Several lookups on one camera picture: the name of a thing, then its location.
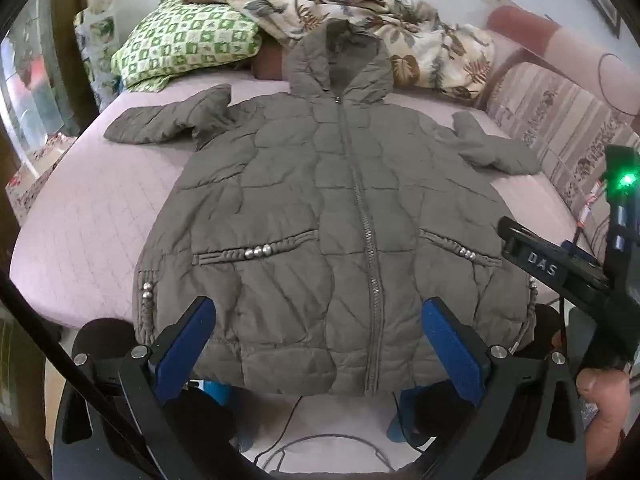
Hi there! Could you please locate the grey quilted hooded jacket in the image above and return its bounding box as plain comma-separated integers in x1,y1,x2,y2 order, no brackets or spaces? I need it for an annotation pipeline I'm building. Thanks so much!
104,19,543,396

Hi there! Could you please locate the brown pillow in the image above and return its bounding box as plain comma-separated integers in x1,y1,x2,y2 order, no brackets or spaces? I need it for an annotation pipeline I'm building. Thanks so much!
251,39,292,83

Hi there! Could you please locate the striped sofa backrest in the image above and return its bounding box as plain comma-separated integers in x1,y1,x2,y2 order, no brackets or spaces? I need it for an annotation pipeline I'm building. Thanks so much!
484,60,640,263

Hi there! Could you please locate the floral patterned cloth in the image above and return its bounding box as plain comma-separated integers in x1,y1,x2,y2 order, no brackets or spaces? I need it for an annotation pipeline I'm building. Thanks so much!
6,134,77,227

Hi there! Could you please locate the pink bed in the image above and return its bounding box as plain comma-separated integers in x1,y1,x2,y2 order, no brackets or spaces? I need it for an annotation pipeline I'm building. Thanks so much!
10,67,596,332

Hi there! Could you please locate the thin black cable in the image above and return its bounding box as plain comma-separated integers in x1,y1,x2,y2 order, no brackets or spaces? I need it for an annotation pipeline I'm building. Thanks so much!
0,265,167,480

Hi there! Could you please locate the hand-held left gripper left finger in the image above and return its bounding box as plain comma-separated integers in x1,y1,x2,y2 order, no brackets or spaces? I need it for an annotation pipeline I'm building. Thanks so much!
61,296,217,480

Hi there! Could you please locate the white green floral cloth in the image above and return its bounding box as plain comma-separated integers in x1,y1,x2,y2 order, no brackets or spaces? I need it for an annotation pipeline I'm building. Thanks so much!
74,9,122,112

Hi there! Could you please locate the black floor cable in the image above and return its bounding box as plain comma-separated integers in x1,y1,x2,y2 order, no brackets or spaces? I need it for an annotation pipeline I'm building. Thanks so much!
254,394,398,468

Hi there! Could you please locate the beige leaf print blanket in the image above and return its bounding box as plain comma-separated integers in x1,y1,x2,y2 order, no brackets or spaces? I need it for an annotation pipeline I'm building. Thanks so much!
182,0,496,106

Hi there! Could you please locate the red white twisted cable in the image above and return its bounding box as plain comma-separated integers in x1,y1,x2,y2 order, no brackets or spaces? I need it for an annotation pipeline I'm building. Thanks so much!
574,182,608,235

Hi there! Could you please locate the person's right hand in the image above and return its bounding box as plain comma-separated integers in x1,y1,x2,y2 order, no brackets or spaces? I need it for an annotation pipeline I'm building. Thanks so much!
576,367,632,478

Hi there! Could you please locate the window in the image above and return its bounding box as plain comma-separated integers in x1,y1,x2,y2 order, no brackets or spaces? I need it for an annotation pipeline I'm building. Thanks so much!
0,0,81,176

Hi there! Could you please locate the green checked pillow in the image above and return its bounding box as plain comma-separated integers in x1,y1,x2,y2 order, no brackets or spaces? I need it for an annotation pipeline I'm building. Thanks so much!
110,0,263,93

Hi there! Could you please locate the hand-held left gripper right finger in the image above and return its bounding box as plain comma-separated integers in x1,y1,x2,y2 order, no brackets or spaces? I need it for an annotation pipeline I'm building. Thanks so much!
421,297,587,480

